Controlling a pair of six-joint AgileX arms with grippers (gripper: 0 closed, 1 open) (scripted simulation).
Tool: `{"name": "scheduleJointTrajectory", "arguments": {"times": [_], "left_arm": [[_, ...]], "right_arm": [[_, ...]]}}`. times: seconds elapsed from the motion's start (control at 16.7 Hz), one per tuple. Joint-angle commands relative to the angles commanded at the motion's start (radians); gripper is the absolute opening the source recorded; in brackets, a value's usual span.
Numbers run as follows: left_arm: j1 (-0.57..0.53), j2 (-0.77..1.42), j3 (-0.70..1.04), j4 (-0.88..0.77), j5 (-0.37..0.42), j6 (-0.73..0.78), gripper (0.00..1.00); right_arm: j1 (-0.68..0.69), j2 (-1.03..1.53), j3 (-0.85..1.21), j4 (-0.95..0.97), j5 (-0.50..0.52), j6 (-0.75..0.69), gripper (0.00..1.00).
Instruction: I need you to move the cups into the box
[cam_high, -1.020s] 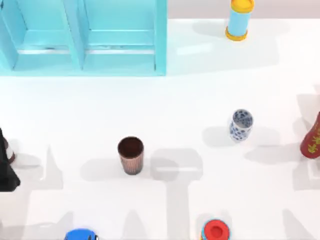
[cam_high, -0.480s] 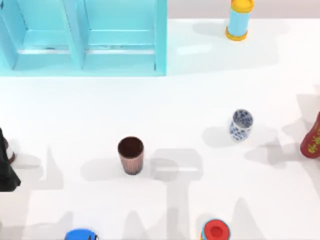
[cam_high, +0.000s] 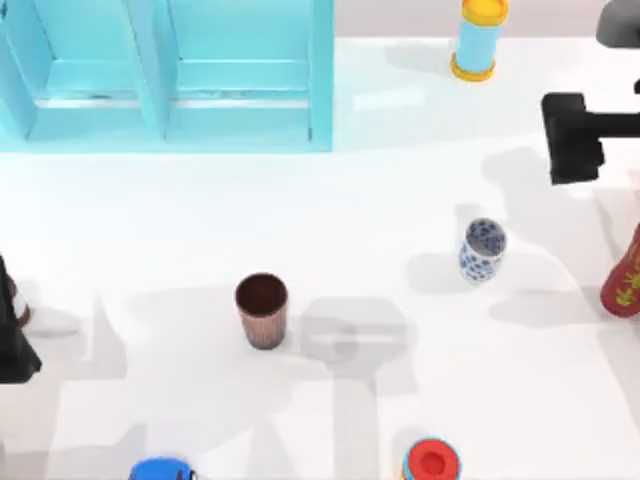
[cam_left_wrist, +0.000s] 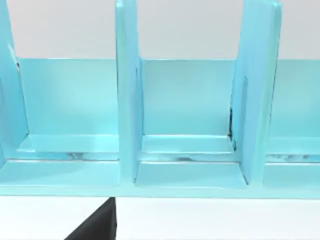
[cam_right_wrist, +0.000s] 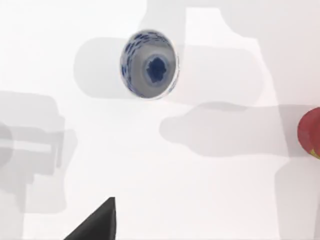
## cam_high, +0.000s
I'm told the blue and yellow bottle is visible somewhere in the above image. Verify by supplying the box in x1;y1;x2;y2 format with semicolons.
449;0;512;82

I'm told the blue and white patterned cup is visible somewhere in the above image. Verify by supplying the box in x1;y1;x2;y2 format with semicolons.
456;216;508;286

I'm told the red bottle with yellow print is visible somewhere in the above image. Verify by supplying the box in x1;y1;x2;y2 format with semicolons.
599;238;640;322

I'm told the light blue rack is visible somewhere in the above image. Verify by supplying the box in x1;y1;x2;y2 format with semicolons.
0;0;335;155

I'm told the red and blue can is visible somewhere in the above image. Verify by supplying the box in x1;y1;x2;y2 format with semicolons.
401;435;461;480

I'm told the brown ribbed cup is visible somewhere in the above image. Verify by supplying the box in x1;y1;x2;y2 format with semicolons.
234;271;291;352

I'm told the blue round object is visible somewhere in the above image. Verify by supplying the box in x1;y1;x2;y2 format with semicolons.
128;456;200;480

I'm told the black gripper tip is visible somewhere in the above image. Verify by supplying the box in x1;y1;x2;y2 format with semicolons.
0;254;44;387

